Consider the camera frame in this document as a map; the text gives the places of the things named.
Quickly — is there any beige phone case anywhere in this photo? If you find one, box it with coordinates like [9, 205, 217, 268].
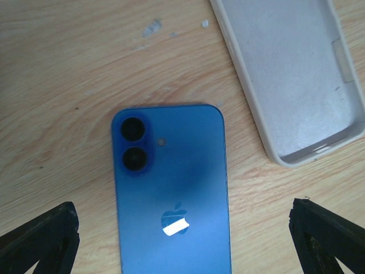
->
[211, 0, 364, 167]

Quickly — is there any blue phone back up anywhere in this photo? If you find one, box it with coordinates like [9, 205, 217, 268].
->
[111, 104, 232, 273]

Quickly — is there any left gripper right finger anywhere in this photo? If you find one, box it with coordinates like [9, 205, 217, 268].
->
[289, 198, 364, 273]

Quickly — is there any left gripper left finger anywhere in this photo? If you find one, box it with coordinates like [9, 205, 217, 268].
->
[1, 202, 80, 273]

